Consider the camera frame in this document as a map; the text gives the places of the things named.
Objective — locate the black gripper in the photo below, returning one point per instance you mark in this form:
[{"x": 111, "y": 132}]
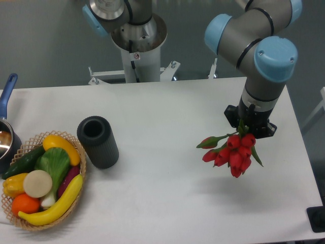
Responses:
[{"x": 249, "y": 120}]

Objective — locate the red tulip bouquet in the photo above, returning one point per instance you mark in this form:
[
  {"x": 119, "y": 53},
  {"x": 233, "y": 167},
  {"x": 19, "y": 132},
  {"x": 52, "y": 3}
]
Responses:
[{"x": 236, "y": 150}]

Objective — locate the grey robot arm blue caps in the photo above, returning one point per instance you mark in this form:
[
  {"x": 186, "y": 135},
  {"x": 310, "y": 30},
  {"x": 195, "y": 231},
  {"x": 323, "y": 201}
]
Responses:
[{"x": 249, "y": 42}]

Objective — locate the black device at table edge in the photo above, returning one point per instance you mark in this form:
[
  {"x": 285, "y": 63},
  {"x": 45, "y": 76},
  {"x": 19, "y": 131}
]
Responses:
[{"x": 316, "y": 218}]

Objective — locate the dark grey ribbed vase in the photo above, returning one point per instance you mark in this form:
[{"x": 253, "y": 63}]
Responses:
[{"x": 96, "y": 136}]

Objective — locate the purple sweet potato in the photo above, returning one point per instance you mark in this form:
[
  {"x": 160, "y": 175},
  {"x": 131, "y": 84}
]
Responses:
[{"x": 74, "y": 171}]

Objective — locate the green bok choy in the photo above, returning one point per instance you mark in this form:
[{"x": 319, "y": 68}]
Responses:
[{"x": 55, "y": 161}]

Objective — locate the round beige onion slice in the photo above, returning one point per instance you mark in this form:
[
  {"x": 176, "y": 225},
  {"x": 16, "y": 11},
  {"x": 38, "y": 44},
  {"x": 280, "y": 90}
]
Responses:
[{"x": 37, "y": 183}]

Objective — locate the yellow banana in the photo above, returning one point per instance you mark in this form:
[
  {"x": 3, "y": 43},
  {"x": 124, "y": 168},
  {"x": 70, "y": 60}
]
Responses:
[{"x": 59, "y": 208}]

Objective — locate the green cucumber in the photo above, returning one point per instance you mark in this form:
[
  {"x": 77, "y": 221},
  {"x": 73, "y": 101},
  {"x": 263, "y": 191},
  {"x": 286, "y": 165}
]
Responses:
[{"x": 24, "y": 164}]

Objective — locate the orange fruit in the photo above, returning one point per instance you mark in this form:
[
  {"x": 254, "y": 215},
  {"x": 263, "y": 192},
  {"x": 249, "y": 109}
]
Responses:
[{"x": 26, "y": 204}]

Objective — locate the yellow bell pepper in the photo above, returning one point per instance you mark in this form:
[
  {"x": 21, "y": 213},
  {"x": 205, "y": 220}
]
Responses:
[{"x": 13, "y": 186}]

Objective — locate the woven wicker basket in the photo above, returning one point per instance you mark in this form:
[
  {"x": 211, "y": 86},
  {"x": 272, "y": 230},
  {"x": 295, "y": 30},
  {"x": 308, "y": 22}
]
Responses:
[{"x": 29, "y": 145}]

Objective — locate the white frame at right edge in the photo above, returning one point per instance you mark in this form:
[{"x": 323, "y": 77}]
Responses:
[{"x": 315, "y": 114}]

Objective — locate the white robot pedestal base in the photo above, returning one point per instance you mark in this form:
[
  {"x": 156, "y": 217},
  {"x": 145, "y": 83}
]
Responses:
[{"x": 139, "y": 46}]

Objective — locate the blue handled saucepan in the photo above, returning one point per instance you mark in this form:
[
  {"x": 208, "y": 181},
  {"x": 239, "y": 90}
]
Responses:
[{"x": 10, "y": 142}]

